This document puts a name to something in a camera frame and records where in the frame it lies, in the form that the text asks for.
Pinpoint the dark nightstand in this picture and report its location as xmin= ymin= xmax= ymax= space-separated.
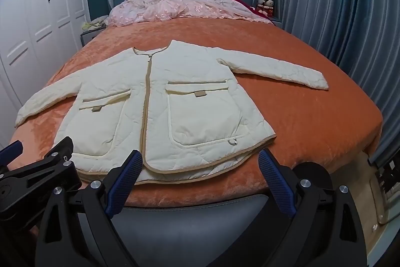
xmin=79 ymin=26 xmax=108 ymax=47

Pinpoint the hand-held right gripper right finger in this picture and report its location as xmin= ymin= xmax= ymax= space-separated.
xmin=258 ymin=149 xmax=372 ymax=267

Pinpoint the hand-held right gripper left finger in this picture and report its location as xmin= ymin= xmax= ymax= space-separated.
xmin=34 ymin=149 xmax=143 ymax=267

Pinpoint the dark object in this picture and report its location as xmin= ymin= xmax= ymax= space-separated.
xmin=373 ymin=159 xmax=400 ymax=208

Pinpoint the orange plush blanket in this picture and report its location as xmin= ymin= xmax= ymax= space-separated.
xmin=6 ymin=17 xmax=383 ymax=208

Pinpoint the pink embroidered quilt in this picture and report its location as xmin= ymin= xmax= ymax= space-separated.
xmin=108 ymin=0 xmax=276 ymax=27

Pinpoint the grey-blue curtain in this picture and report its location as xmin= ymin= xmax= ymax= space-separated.
xmin=275 ymin=0 xmax=400 ymax=167

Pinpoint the cream quilted jacket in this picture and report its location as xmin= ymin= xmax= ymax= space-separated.
xmin=14 ymin=40 xmax=329 ymax=184

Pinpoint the red pillow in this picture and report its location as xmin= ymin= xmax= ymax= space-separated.
xmin=219 ymin=0 xmax=261 ymax=18

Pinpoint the white wardrobe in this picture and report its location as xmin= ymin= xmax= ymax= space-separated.
xmin=0 ymin=0 xmax=91 ymax=145

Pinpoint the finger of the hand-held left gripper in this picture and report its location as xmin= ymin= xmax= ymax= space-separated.
xmin=0 ymin=141 xmax=24 ymax=166
xmin=0 ymin=136 xmax=81 ymax=224

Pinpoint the pale yellow cloth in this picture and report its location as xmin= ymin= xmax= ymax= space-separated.
xmin=81 ymin=20 xmax=108 ymax=31

